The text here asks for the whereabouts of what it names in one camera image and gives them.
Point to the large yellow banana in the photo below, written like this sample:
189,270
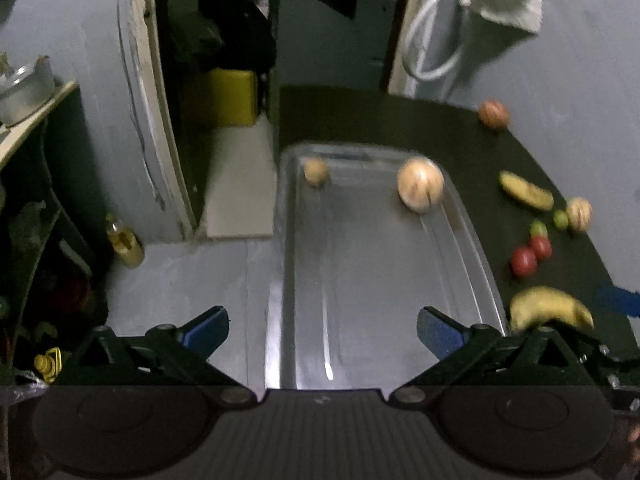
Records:
550,306

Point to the large striped pale melon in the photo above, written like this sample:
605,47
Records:
420,184

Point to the small brown round fruit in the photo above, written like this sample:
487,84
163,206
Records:
316,171

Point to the metal pot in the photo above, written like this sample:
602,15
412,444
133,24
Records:
25,90

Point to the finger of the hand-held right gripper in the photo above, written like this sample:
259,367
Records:
620,301

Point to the yellow oil bottle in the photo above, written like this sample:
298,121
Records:
124,244

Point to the reddish brown round fruit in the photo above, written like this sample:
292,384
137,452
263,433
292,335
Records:
494,114

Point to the wooden shelf board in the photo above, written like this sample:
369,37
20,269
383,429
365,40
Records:
35,120

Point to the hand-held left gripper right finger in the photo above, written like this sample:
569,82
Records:
435,332

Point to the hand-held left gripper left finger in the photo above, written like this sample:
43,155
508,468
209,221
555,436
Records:
210,331

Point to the yellow plastic object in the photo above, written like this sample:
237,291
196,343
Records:
47,364

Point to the small green grape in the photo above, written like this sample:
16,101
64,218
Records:
560,219

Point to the red tomato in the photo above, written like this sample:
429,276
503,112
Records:
542,248
523,261

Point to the metal tray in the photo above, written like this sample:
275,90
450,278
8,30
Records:
370,270

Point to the green round fruit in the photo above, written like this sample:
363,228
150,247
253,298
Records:
538,228

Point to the small spotted banana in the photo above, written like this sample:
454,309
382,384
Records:
526,191

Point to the yellow jerry can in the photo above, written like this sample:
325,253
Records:
231,97

